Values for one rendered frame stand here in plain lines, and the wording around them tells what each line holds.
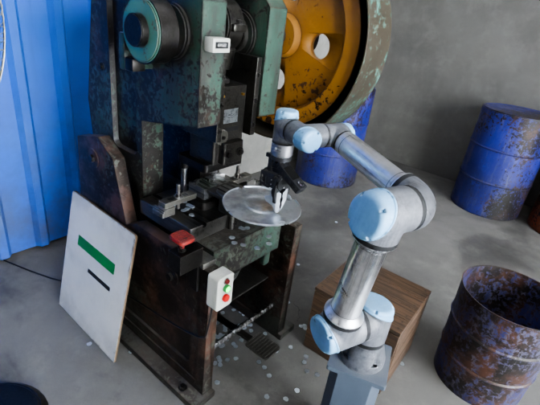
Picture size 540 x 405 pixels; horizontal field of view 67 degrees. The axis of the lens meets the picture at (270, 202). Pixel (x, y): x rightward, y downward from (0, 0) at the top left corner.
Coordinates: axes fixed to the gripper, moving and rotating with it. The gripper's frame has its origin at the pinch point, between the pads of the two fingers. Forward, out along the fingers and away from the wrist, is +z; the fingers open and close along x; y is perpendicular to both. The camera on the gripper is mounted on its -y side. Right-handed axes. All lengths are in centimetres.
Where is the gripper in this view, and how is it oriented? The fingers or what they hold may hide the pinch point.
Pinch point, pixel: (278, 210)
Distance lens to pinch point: 143.7
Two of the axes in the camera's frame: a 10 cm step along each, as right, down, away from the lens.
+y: -7.6, -3.7, 5.3
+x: -6.3, 2.7, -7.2
